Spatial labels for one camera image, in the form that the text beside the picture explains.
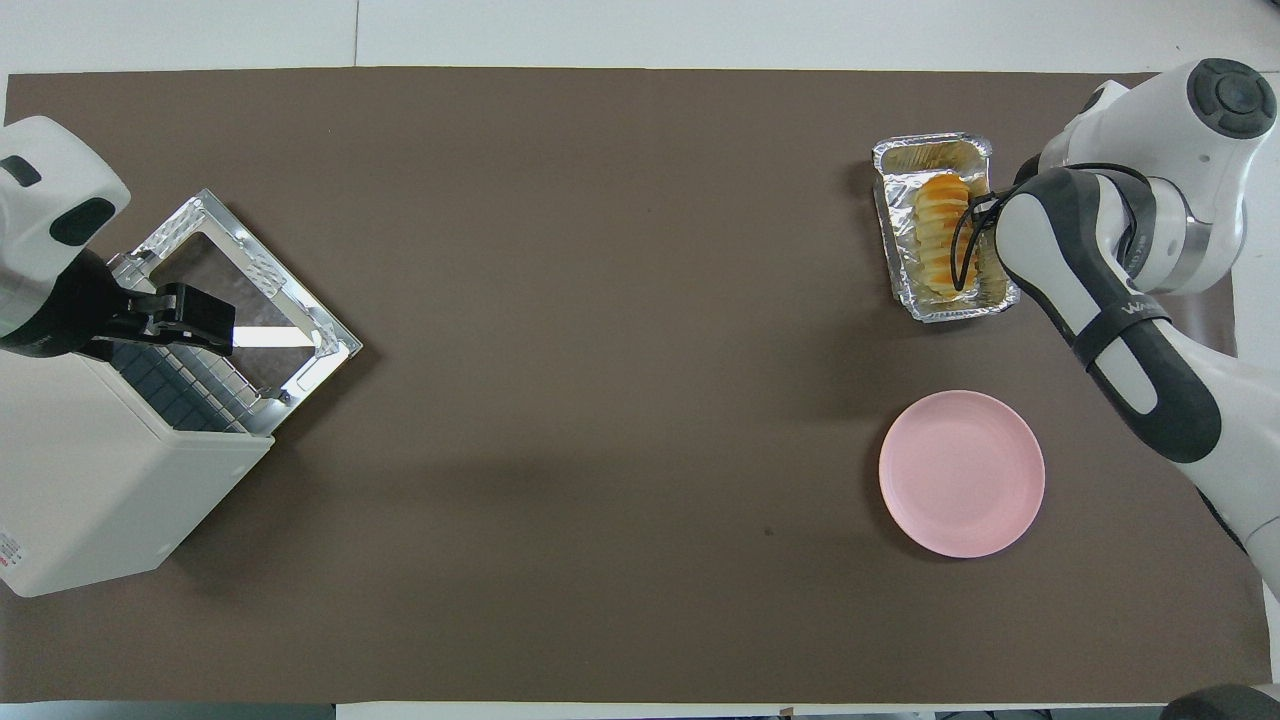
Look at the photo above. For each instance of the silver foil baking tray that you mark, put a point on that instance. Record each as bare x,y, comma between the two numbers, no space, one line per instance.
905,165

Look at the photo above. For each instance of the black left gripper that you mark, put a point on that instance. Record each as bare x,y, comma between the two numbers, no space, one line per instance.
60,310

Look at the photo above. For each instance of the cream toaster oven body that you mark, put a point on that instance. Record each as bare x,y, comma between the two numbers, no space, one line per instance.
90,480

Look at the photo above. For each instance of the yellow sliced bread loaf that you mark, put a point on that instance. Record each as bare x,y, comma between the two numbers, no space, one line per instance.
938,235

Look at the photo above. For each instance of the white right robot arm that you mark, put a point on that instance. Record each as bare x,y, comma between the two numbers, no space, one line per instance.
1100,270

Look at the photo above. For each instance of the pink round plate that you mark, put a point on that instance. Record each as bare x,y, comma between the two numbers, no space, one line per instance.
962,475

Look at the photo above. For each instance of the glass oven door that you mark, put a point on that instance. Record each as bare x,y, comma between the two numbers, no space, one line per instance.
290,300

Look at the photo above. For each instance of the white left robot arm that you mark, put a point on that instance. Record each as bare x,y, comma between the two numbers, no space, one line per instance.
45,200

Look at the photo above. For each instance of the brown table mat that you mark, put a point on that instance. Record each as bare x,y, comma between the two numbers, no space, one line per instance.
600,350

